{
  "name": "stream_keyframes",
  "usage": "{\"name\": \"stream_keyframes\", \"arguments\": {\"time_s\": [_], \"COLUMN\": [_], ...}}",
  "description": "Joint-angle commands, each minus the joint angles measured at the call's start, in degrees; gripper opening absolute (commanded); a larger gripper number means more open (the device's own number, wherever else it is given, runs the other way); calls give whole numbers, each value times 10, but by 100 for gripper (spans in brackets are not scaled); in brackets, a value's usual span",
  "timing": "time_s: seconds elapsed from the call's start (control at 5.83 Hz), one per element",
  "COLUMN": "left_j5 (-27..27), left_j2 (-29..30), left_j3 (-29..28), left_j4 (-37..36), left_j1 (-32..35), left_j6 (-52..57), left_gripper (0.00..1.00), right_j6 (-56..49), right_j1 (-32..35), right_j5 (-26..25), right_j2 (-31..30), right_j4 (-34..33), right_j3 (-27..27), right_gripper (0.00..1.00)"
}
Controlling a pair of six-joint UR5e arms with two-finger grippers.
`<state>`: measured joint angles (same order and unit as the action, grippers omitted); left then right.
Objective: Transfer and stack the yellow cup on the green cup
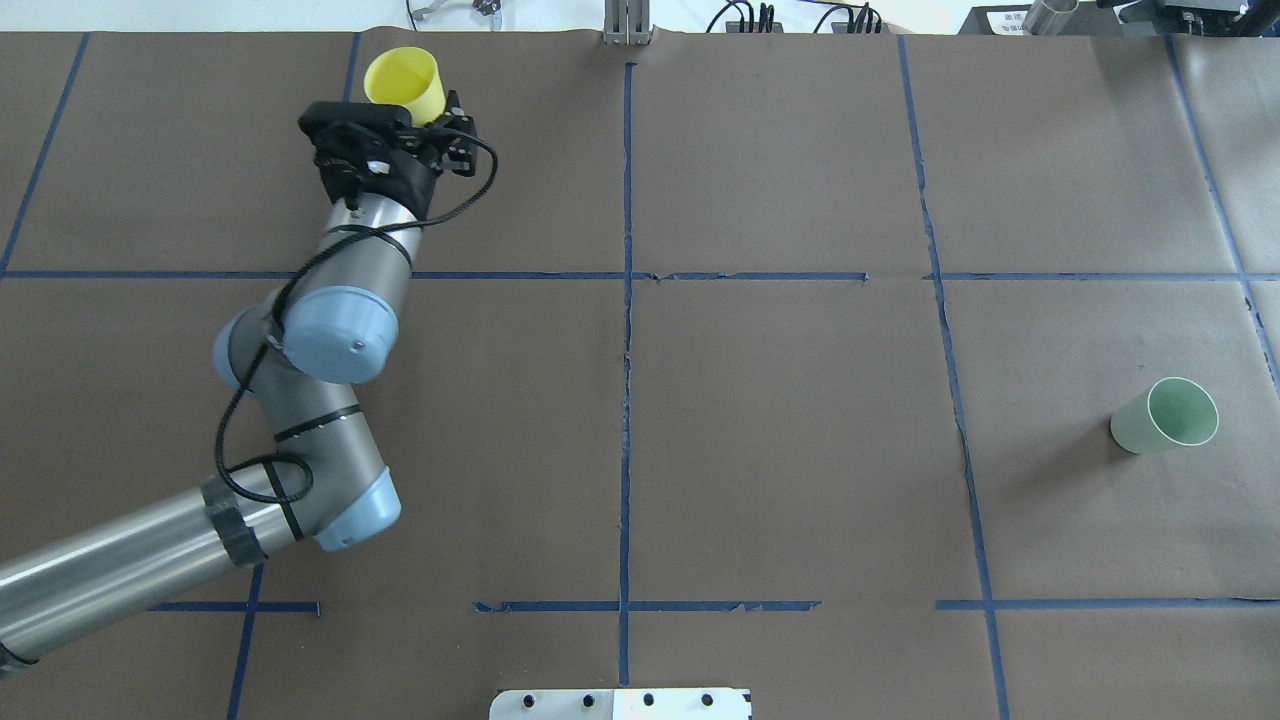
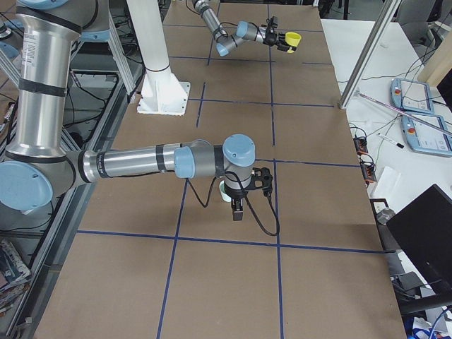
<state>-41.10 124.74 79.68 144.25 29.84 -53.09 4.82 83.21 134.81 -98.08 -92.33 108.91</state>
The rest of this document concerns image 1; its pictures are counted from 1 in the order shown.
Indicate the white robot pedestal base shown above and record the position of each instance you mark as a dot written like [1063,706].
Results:
[624,703]

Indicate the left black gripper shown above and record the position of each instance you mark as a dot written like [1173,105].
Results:
[412,183]

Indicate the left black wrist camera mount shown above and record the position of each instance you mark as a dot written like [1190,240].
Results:
[353,133]

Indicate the yellow plastic cup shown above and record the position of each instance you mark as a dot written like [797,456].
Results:
[408,77]

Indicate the aluminium frame post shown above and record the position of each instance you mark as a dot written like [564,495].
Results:
[627,23]

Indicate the green plastic cup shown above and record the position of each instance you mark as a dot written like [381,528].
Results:
[1173,413]

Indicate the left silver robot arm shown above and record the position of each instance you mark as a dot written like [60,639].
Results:
[293,456]

